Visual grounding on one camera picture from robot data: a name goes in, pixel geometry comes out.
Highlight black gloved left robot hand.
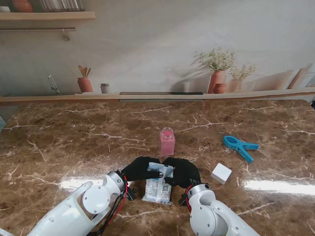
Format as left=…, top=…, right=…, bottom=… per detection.
left=120, top=156, right=165, bottom=182

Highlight white blue salt bag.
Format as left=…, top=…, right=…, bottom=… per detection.
left=142, top=162, right=175, bottom=205

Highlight glass jars on shelf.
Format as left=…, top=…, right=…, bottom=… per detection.
left=40, top=0, right=84, bottom=12

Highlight clear bottle with pink seasoning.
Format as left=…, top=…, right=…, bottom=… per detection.
left=159, top=127, right=176, bottom=157

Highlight leaning wooden cutting boards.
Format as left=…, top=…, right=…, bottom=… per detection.
left=287, top=64, right=315, bottom=89

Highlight red black left arm cables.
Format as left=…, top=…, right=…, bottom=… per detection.
left=94, top=174, right=130, bottom=236

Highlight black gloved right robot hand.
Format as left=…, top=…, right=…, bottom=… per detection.
left=162, top=157, right=202, bottom=189

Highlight pale vase with flowers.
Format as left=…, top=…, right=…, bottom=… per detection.
left=228, top=62, right=256, bottom=93

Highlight white square bottle cap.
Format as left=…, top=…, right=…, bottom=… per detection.
left=210, top=162, right=232, bottom=185

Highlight red black right arm cables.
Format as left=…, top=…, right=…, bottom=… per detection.
left=185, top=186, right=192, bottom=212

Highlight blue plastic bag clip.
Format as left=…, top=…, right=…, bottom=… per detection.
left=222, top=135, right=260, bottom=164

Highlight small round terracotta pot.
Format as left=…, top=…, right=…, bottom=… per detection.
left=213, top=83, right=228, bottom=94

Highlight wooden wall shelf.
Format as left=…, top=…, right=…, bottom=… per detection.
left=0, top=11, right=96, bottom=21

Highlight red black arm cables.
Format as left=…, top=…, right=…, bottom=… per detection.
left=94, top=174, right=130, bottom=236
left=185, top=186, right=192, bottom=212

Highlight round terracotta jar on shelf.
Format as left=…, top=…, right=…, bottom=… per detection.
left=11, top=0, right=33, bottom=13

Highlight long wooden counter ledge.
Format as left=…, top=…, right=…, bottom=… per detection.
left=0, top=87, right=315, bottom=106

